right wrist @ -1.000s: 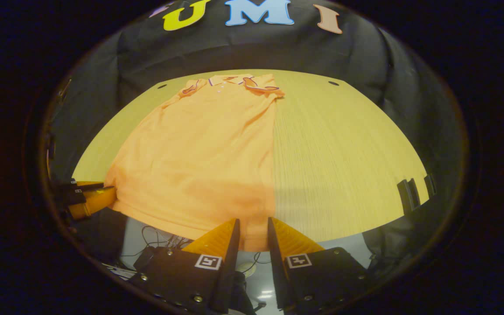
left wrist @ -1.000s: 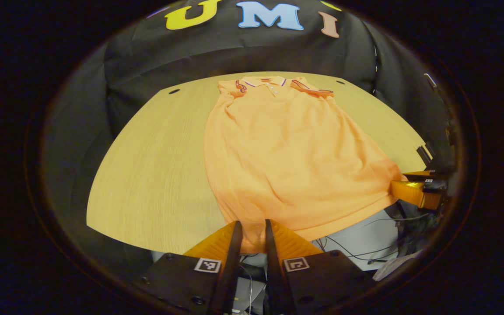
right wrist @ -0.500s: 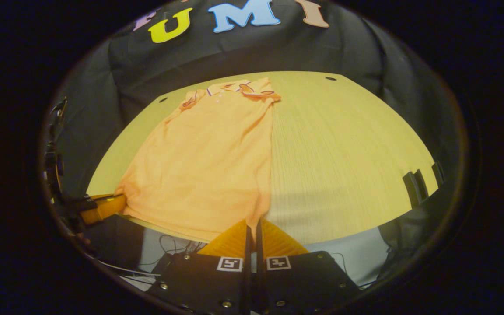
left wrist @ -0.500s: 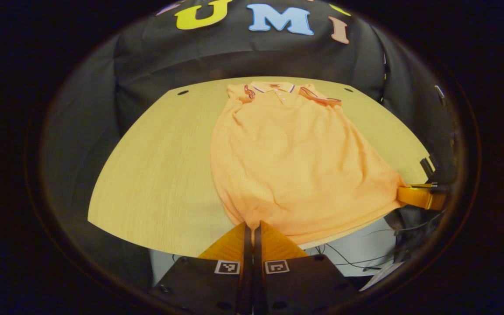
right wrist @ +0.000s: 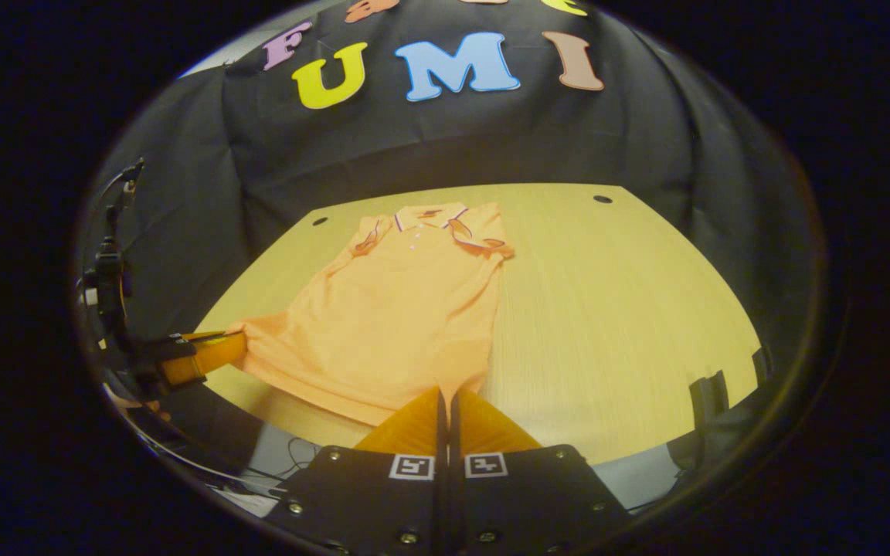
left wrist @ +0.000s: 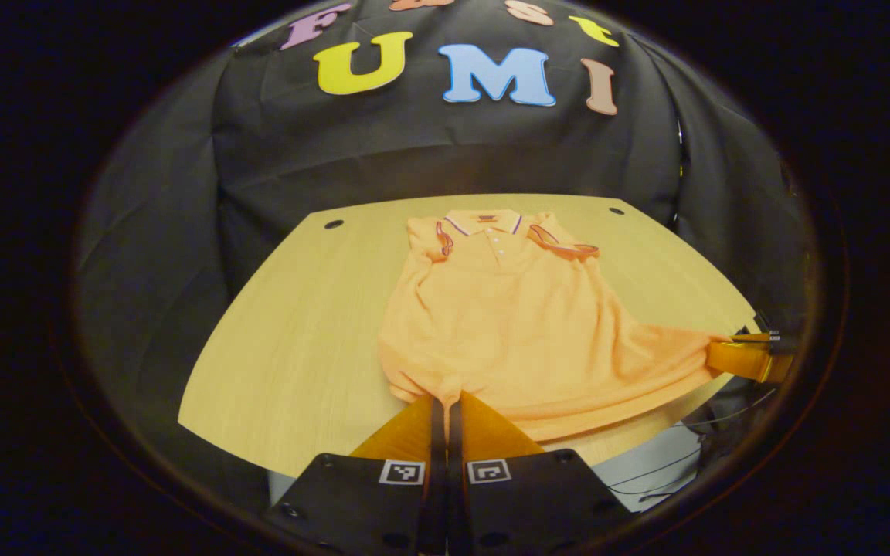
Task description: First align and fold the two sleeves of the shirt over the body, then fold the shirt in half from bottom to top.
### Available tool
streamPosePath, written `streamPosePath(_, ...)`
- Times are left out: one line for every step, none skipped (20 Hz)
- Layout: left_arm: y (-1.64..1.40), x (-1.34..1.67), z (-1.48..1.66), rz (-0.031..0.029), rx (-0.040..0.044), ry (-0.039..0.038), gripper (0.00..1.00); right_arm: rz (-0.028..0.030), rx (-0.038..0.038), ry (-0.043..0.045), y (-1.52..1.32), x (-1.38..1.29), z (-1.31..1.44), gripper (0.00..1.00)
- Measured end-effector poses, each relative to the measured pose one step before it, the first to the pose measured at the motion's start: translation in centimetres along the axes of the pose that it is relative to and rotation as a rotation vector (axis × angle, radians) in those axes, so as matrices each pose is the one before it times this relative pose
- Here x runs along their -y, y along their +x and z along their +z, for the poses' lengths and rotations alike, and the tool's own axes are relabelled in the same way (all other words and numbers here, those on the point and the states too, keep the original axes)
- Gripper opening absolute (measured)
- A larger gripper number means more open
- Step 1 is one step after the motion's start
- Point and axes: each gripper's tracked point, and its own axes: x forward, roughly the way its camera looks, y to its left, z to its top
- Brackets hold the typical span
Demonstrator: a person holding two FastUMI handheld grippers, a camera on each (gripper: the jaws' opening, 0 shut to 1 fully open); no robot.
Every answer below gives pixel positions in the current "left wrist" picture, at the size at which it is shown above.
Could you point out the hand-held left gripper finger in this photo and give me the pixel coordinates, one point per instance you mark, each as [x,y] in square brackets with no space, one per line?
[454,494]
[436,494]

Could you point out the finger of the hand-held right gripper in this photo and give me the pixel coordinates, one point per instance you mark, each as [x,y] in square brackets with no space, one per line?
[750,361]

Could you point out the orange collared T-shirt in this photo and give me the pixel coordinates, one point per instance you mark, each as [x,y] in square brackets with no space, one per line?
[522,324]

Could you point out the black backdrop cloth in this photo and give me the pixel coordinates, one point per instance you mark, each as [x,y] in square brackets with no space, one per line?
[414,147]

